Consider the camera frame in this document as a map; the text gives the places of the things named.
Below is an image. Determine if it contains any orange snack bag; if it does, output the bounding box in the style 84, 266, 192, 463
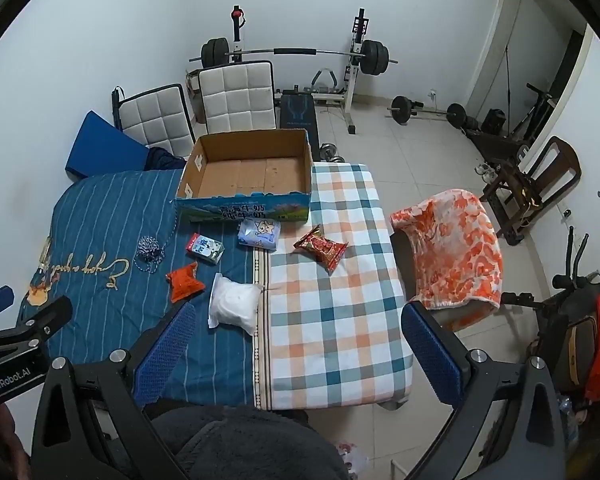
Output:
166, 262, 206, 304

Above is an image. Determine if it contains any white soft plastic bag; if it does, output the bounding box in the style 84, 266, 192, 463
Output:
208, 273, 262, 336

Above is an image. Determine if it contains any blue white twine ball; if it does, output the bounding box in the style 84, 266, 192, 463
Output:
133, 217, 178, 274

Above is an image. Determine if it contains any pure milk carton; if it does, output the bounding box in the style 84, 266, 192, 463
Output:
186, 233, 225, 264

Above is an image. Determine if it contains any red patterned snack bag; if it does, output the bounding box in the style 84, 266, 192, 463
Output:
294, 224, 348, 274

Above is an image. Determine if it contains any light blue tissue pack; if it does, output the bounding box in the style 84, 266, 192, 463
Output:
237, 218, 280, 252

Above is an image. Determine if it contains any black fuzzy garment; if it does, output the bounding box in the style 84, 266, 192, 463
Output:
145, 399, 349, 479

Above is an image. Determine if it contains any plaid checked cloth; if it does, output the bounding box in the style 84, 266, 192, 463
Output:
252, 162, 413, 410

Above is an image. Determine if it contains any blue striped bed sheet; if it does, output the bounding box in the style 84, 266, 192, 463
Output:
18, 170, 254, 405

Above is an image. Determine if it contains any black exercise bike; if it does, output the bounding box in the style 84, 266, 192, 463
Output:
501, 228, 600, 400

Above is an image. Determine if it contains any blue foam mat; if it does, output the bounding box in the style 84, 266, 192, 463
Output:
65, 110, 149, 179

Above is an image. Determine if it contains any dark wooden chair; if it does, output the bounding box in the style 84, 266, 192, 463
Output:
480, 136, 582, 246

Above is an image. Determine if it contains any dark navy clothing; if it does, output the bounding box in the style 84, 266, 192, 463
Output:
144, 146, 186, 171

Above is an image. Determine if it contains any open cardboard box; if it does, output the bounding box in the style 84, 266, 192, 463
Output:
175, 129, 313, 222

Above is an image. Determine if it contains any dumbbell on floor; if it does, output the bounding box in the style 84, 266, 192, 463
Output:
320, 143, 344, 164

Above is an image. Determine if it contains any black exercise machine in doorway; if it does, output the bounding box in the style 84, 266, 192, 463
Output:
446, 48, 557, 167

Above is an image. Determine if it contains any left white quilted chair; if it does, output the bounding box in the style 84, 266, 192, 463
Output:
111, 84, 196, 158

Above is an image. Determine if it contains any white quilted chair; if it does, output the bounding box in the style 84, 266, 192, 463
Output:
198, 61, 277, 134
111, 84, 196, 158

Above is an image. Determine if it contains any floor barbell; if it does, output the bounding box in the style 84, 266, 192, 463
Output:
387, 96, 468, 129

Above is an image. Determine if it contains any black weight bench pad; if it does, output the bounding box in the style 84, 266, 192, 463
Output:
279, 90, 318, 148

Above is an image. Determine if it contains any right white quilted chair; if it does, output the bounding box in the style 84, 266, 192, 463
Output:
198, 61, 277, 134

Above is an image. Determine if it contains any white weight bench rack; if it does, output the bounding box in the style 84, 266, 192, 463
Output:
228, 4, 368, 134

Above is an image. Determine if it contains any barbell on rack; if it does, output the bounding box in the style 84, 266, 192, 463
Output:
188, 38, 398, 76

